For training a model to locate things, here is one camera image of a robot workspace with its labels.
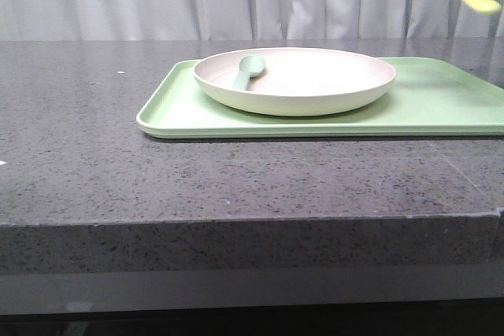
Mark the beige round plate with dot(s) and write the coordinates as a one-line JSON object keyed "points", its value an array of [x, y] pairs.
{"points": [[297, 81]]}

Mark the light green rectangular tray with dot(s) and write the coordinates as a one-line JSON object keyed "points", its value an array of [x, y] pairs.
{"points": [[428, 97]]}

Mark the grey pleated curtain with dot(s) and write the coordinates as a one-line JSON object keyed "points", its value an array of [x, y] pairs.
{"points": [[131, 20]]}

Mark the sage green plastic spoon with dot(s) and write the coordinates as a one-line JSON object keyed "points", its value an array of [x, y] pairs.
{"points": [[250, 66]]}

